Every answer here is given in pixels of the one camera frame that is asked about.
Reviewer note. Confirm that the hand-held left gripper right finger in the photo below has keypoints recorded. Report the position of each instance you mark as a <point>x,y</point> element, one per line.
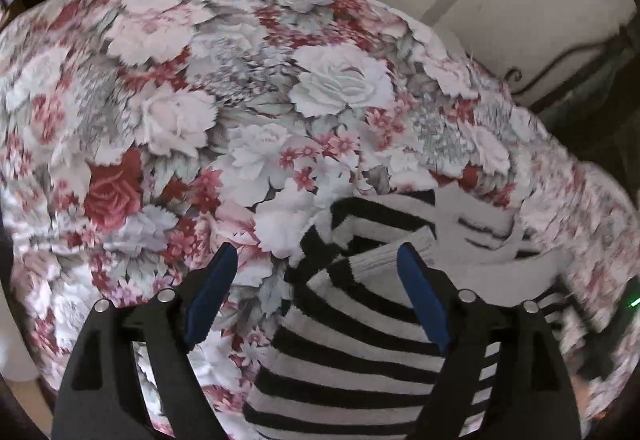
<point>425,297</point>

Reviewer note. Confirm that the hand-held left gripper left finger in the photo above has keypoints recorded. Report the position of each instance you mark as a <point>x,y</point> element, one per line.
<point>210,292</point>

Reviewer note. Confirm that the black and grey striped sweater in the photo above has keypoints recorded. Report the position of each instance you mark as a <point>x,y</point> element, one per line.
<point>360,320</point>

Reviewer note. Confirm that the floral bedspread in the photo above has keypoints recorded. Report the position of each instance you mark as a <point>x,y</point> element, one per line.
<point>200,120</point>

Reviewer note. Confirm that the black scrolled metal frame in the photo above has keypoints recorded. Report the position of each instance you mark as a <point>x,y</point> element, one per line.
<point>575,65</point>

